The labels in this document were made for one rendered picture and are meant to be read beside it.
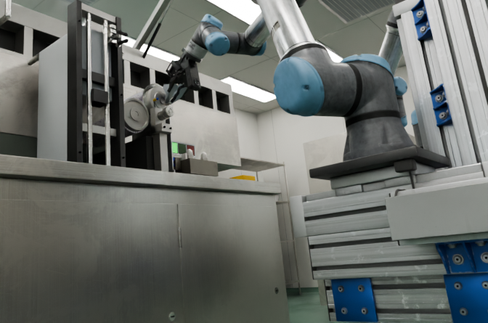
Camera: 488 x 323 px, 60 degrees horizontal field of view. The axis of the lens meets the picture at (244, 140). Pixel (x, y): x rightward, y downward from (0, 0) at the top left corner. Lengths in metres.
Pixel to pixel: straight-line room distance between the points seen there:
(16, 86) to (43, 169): 0.79
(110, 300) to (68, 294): 0.11
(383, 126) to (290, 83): 0.21
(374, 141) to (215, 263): 0.67
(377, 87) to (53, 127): 1.05
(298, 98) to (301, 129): 5.70
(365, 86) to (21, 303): 0.81
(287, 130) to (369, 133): 5.79
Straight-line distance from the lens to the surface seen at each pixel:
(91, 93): 1.33
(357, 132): 0.91
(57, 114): 1.53
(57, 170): 1.02
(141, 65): 2.15
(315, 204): 0.94
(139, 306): 1.15
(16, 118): 1.72
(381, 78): 0.95
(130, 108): 1.57
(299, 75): 0.84
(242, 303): 1.44
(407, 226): 0.73
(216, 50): 1.47
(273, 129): 6.82
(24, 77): 1.78
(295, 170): 6.50
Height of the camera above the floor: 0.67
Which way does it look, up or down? 14 degrees up
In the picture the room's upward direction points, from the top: 6 degrees counter-clockwise
